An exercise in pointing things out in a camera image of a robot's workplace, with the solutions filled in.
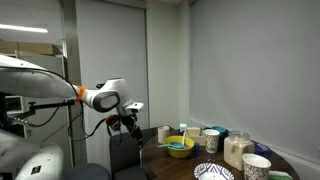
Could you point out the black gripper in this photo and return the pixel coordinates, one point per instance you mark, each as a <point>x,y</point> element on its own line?
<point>128,121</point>

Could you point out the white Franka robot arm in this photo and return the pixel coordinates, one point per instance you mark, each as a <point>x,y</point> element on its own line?
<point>36,83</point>

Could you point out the blue block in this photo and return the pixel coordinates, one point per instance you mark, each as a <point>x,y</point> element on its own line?
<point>196,149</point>

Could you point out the dark grey chair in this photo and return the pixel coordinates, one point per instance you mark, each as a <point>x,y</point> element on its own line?
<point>125,150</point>

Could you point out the plain white cup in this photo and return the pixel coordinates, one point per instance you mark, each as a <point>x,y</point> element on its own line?
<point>163,134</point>

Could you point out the teal plastic spoon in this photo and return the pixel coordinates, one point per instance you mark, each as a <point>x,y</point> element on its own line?
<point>175,145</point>

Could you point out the yellow bowl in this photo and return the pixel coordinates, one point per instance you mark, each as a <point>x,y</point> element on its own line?
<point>180,152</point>

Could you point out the white utensil in bowl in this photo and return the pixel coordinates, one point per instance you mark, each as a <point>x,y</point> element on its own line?
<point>183,137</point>

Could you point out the light blue small carton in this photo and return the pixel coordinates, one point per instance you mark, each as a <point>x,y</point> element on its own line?
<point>183,127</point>

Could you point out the blue grey seat cushion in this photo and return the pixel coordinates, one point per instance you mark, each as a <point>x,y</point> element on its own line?
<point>86,171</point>

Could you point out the small patterned paper cup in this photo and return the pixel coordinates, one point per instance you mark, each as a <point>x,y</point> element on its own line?
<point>211,141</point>

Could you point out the blue patterned plate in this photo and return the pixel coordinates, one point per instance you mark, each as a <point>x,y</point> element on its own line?
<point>213,172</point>

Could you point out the teal blue bowl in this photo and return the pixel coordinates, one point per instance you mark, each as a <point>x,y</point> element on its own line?
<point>221,131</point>

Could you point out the clear jar with rice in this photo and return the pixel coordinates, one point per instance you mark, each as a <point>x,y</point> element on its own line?
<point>237,150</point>

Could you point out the large patterned paper cup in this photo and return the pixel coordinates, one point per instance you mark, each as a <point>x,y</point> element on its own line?
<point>256,168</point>

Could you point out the white cabinet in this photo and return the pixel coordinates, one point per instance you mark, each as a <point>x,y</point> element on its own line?
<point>46,61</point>

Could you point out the blue plastic container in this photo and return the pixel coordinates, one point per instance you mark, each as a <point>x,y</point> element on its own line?
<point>262,150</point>

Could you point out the brown cardboard box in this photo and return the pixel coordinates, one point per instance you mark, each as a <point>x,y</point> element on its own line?
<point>30,47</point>

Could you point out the green sponge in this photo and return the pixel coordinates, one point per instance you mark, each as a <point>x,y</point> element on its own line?
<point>279,176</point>

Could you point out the ceiling strip light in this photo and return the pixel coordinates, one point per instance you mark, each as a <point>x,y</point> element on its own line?
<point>23,28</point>

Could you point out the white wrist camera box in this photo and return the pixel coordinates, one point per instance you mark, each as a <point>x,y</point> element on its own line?
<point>135,106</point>

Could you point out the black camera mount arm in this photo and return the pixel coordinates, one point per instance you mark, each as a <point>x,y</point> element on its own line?
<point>50,106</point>

